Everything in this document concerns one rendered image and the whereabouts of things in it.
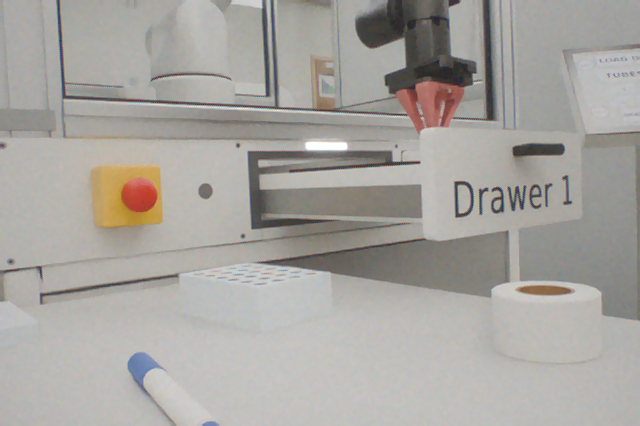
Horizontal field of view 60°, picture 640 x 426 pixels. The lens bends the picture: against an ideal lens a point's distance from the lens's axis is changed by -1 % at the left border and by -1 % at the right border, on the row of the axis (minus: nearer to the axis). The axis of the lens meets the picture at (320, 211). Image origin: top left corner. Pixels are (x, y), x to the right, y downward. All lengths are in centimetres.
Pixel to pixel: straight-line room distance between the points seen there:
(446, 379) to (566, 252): 219
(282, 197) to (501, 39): 70
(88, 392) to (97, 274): 36
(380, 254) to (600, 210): 156
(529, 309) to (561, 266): 217
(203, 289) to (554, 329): 30
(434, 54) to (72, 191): 46
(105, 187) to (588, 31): 212
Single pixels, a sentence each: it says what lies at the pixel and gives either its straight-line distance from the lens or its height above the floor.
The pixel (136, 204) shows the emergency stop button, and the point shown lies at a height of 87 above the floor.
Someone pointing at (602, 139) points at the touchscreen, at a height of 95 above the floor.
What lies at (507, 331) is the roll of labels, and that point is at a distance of 39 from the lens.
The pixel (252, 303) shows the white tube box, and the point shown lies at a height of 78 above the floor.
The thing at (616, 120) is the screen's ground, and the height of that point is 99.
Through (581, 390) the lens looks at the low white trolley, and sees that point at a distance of 35.
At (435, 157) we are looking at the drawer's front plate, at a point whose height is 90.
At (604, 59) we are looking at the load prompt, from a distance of 162.
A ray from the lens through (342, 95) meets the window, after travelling 95.
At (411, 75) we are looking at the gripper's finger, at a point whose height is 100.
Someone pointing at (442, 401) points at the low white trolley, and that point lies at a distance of 32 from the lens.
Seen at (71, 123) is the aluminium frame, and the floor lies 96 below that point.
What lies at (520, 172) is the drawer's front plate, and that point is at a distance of 67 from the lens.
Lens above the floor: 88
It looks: 3 degrees down
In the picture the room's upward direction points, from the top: 3 degrees counter-clockwise
